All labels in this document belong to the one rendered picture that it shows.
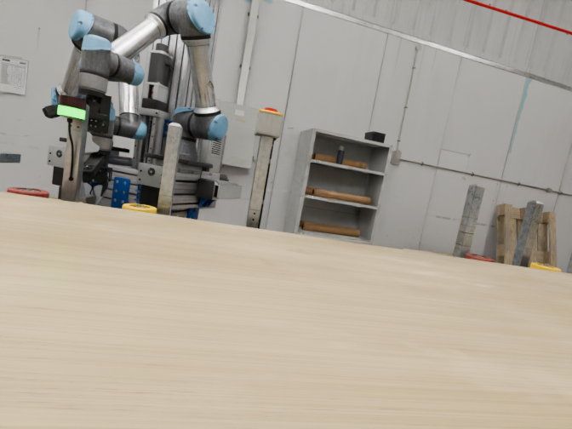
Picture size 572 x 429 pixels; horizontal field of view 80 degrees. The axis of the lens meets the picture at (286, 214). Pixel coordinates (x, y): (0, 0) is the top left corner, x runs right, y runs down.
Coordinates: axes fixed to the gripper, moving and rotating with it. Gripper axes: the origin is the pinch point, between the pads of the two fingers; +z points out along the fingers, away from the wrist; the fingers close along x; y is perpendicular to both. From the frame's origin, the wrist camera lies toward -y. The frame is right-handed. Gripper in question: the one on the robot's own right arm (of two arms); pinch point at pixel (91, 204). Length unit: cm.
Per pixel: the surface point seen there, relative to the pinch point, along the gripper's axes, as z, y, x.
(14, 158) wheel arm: -12.3, -3.2, 23.5
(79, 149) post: -20.3, -29.9, -5.6
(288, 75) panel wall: -123, 244, -97
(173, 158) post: -22.2, -29.9, -29.7
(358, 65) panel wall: -151, 249, -173
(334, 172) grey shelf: -31, 245, -167
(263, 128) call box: -35, -31, -53
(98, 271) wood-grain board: -10, -91, -32
